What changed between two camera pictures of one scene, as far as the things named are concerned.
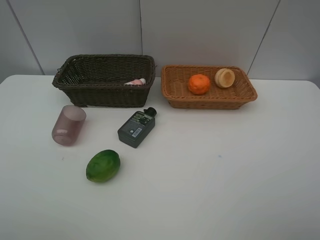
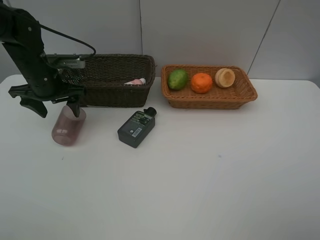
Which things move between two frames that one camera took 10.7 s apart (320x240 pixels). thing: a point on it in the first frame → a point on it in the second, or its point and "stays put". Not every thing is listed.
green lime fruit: x=103 y=166 → x=177 y=79
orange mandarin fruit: x=199 y=84 stays put
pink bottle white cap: x=141 y=81 stays put
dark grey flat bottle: x=138 y=125 stays put
